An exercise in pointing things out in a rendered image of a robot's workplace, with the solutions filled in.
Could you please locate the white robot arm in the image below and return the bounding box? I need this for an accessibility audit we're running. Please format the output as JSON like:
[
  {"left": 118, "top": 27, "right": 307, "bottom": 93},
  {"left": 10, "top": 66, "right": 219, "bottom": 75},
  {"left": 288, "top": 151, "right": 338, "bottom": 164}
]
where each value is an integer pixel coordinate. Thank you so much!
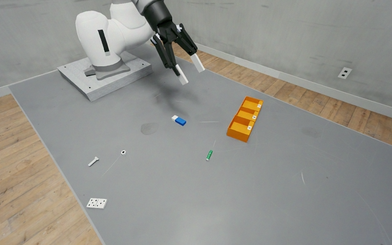
[{"left": 76, "top": 0, "right": 160, "bottom": 81}]

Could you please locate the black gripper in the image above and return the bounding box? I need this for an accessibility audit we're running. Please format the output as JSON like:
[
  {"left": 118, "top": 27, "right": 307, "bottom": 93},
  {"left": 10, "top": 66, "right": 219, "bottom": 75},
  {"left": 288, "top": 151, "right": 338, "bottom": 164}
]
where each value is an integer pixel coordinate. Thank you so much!
[{"left": 144, "top": 0, "right": 205, "bottom": 85}]

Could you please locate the white domino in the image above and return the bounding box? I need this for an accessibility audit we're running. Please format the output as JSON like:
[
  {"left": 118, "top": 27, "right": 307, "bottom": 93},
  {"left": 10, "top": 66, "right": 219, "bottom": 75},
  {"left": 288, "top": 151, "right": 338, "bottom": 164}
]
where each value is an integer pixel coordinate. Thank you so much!
[{"left": 87, "top": 198, "right": 108, "bottom": 209}]

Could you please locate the orange rack of open bins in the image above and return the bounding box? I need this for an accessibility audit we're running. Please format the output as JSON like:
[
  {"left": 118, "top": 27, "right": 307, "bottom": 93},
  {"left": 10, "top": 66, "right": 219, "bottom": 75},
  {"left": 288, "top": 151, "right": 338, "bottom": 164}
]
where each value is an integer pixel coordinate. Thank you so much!
[{"left": 227, "top": 96, "right": 263, "bottom": 143}]

